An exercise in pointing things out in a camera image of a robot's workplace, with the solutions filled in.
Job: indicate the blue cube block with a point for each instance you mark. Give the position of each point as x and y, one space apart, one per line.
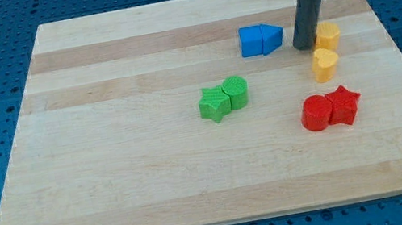
251 41

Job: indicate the wooden board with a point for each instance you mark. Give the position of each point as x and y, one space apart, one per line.
110 132

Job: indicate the blue triangle block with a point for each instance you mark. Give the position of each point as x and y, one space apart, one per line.
272 37

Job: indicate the green star block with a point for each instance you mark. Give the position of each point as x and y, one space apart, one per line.
214 104

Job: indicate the green cylinder block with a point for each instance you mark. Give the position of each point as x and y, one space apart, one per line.
236 88

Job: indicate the red cylinder block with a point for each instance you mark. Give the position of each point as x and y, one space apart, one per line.
316 113

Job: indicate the yellow heart block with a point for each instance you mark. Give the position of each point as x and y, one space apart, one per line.
324 63

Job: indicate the red star block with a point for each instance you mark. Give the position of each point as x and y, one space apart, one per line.
344 105

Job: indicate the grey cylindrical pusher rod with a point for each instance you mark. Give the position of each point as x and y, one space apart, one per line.
306 17

